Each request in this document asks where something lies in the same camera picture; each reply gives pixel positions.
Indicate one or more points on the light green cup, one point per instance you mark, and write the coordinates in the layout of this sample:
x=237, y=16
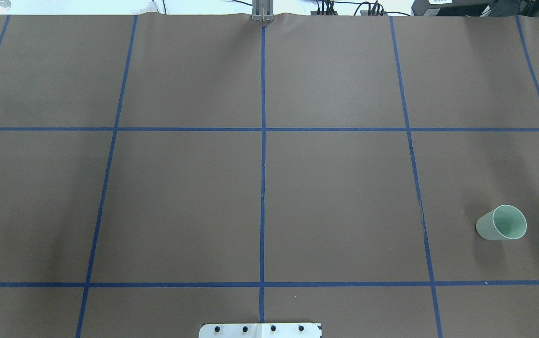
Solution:
x=505, y=222

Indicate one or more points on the white camera stand base plate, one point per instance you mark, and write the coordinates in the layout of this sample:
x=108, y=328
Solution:
x=261, y=330

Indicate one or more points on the grey aluminium frame post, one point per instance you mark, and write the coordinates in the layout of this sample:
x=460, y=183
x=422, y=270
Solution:
x=263, y=10

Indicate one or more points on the brown paper table mat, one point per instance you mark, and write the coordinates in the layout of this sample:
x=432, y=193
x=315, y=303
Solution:
x=162, y=172

